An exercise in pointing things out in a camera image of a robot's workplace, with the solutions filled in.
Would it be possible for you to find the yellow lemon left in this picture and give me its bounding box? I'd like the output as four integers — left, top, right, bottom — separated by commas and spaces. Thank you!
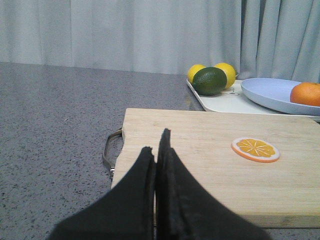
187, 64, 206, 84

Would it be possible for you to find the white rectangular tray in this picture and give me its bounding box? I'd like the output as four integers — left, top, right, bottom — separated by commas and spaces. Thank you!
186, 80, 320, 122

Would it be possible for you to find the yellow lemon right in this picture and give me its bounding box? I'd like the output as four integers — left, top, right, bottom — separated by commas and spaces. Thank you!
214, 62, 236, 89

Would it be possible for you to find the grey curtain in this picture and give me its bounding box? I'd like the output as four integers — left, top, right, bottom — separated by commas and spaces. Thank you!
0, 0, 320, 83

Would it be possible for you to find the orange tangerine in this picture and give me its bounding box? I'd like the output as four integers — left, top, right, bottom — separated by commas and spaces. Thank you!
290, 82, 320, 107

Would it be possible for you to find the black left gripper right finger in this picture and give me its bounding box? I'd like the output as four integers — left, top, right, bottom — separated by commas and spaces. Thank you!
155, 129, 270, 240

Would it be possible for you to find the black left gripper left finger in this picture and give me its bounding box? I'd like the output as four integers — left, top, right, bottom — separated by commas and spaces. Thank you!
49, 147, 156, 240

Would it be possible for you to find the green lime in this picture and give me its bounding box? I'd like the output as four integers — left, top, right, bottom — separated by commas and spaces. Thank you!
191, 67, 227, 96

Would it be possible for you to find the yellow lemon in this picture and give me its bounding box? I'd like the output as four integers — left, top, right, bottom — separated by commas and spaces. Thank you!
187, 64, 206, 84
214, 62, 236, 89

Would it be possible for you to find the orange slice toy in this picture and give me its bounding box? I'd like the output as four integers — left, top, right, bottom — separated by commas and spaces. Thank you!
231, 137, 281, 163

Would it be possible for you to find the metal cutting board handle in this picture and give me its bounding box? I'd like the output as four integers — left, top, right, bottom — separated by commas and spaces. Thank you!
102, 128, 124, 180

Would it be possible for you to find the wooden cutting board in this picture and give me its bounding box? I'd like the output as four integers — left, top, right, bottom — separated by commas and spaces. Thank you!
112, 108, 320, 228

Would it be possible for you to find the light blue plate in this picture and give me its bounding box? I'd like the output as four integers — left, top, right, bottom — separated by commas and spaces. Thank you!
241, 78, 320, 117

